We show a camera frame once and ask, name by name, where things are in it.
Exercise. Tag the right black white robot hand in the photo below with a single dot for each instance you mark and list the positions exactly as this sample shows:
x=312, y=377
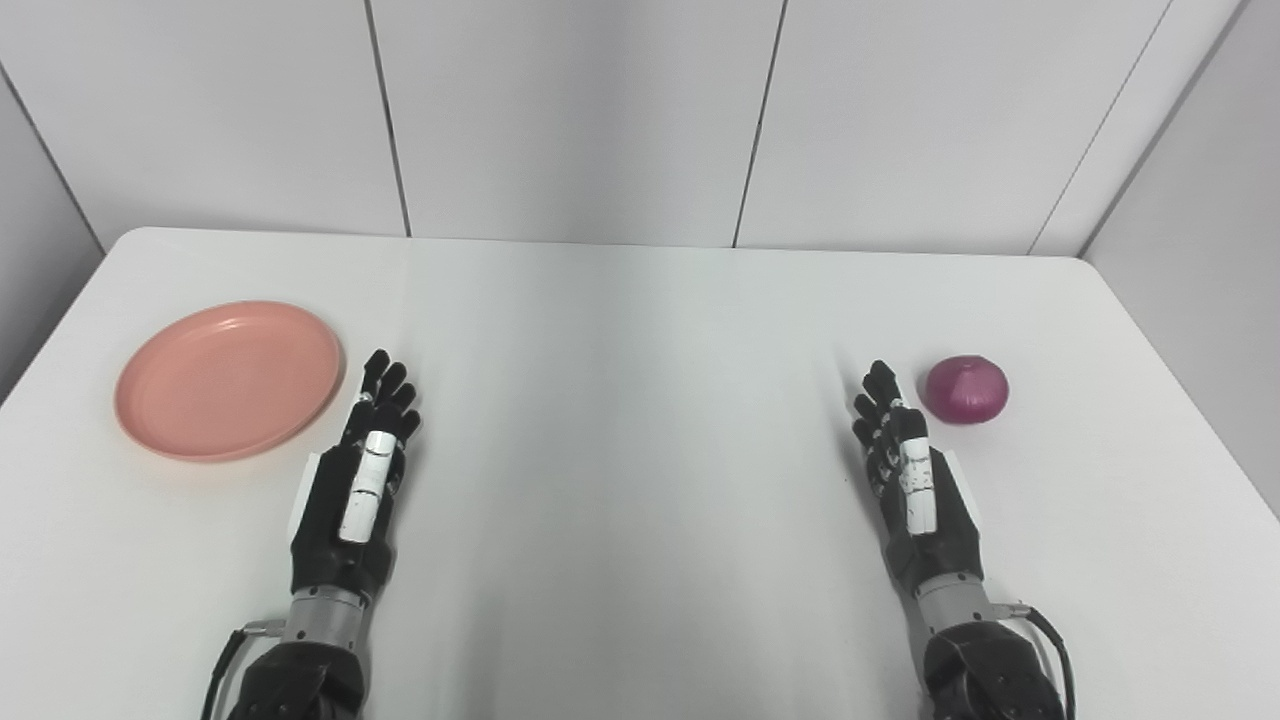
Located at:
x=925, y=500

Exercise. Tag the purple red onion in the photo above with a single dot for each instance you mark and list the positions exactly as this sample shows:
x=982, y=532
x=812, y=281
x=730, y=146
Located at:
x=965, y=389

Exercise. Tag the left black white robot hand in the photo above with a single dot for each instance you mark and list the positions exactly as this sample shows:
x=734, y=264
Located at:
x=345, y=500

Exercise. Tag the pink round plate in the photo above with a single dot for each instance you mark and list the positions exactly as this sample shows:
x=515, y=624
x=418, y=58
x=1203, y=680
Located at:
x=228, y=381

